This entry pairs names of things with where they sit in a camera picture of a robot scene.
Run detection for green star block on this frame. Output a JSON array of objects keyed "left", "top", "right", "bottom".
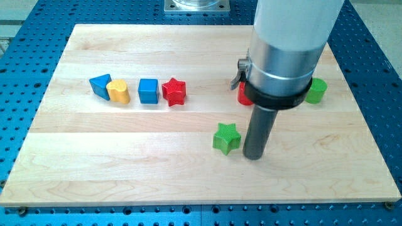
[{"left": 212, "top": 123, "right": 241, "bottom": 156}]

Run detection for silver robot arm cylinder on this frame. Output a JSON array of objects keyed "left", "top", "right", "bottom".
[{"left": 231, "top": 0, "right": 344, "bottom": 110}]

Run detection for red star block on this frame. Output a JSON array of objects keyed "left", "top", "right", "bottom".
[{"left": 161, "top": 78, "right": 187, "bottom": 107}]

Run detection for red cylinder block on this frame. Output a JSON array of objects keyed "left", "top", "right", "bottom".
[{"left": 237, "top": 82, "right": 253, "bottom": 105}]

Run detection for blue cube block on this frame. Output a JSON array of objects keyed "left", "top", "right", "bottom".
[{"left": 138, "top": 78, "right": 159, "bottom": 104}]

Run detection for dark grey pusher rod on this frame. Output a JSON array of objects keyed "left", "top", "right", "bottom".
[{"left": 242, "top": 105, "right": 278, "bottom": 160}]

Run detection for light wooden board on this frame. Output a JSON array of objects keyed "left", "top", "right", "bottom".
[{"left": 1, "top": 24, "right": 401, "bottom": 207}]

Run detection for yellow heart block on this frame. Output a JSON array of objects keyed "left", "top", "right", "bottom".
[{"left": 106, "top": 79, "right": 131, "bottom": 104}]

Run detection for blue triangle block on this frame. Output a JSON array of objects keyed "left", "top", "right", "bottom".
[{"left": 89, "top": 74, "right": 112, "bottom": 100}]

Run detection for green cylinder block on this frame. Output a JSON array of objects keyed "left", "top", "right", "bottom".
[{"left": 305, "top": 78, "right": 328, "bottom": 104}]

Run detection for blue perforated metal table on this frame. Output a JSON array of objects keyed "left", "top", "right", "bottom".
[{"left": 1, "top": 1, "right": 401, "bottom": 225}]

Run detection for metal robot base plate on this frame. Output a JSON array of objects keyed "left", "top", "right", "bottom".
[{"left": 163, "top": 0, "right": 231, "bottom": 13}]

